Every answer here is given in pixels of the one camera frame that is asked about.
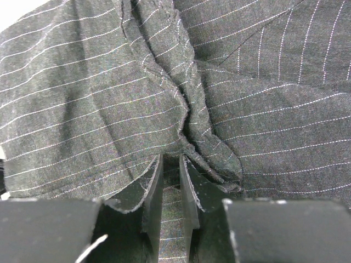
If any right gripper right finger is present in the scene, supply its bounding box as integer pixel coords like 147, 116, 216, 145
179, 155, 350, 262

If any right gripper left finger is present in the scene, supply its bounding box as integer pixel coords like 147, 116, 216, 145
1, 155, 163, 262

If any black pinstriped long sleeve shirt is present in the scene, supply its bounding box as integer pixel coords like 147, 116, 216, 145
1, 1, 350, 262

